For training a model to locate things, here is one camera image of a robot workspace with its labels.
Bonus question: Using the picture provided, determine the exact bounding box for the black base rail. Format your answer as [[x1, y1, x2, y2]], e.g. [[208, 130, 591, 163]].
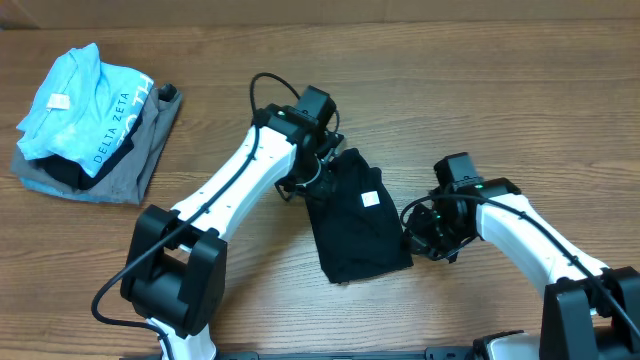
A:
[[119, 344, 481, 360]]

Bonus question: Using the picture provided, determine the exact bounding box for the folded light blue shirt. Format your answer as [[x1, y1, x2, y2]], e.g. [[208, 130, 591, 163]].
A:
[[17, 43, 154, 177]]

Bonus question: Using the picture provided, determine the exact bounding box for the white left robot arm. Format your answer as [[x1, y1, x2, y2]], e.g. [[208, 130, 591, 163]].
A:
[[120, 86, 343, 359]]

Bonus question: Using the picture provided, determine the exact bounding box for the folded grey shirt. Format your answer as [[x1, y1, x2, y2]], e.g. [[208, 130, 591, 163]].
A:
[[10, 83, 182, 205]]

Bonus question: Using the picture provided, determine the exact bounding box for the black t-shirt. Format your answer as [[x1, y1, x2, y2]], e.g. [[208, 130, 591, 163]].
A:
[[306, 148, 413, 284]]

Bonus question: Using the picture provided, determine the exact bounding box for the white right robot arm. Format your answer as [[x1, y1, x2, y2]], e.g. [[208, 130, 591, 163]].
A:
[[400, 152, 639, 360]]

